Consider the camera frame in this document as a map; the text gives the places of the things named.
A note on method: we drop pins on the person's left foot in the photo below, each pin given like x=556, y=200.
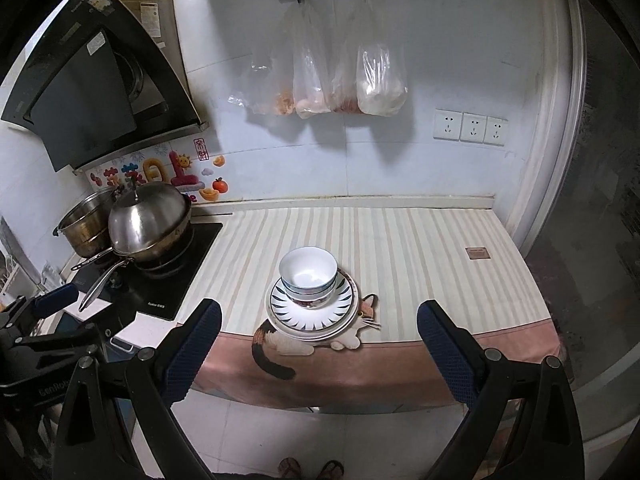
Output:
x=290, y=469

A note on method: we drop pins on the white bowl with blue band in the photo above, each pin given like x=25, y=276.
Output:
x=307, y=265

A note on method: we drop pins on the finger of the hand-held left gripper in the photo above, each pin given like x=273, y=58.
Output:
x=57, y=297
x=60, y=342

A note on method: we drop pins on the black glass gas stove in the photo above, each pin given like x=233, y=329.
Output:
x=165, y=290

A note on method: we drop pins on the colourful wall sticker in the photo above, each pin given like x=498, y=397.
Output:
x=180, y=172

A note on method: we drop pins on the black range hood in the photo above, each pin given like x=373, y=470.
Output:
x=85, y=90

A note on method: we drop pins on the striped cat table mat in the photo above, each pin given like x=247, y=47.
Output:
x=400, y=260

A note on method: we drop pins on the clear plastic bag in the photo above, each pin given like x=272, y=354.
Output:
x=345, y=95
x=265, y=85
x=380, y=80
x=311, y=85

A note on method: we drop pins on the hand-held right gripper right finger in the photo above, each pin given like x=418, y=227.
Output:
x=447, y=355

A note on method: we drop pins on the person's right foot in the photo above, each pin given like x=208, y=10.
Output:
x=331, y=470

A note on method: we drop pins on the steel domed pan lid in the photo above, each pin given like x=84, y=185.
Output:
x=147, y=217

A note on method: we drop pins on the person's foot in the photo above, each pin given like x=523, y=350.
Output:
x=290, y=469
x=331, y=470

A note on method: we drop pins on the steel stock pot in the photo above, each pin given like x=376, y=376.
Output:
x=82, y=230

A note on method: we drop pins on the steel frying pan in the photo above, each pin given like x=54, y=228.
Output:
x=102, y=282

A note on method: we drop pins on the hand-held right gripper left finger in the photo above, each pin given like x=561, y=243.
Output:
x=192, y=345

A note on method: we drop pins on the white wall socket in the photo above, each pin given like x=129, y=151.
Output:
x=473, y=127
x=496, y=131
x=447, y=125

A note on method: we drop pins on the blue leaf pattern plate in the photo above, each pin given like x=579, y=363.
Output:
x=300, y=317

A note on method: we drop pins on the plain white plate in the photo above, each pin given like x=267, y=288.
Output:
x=320, y=336

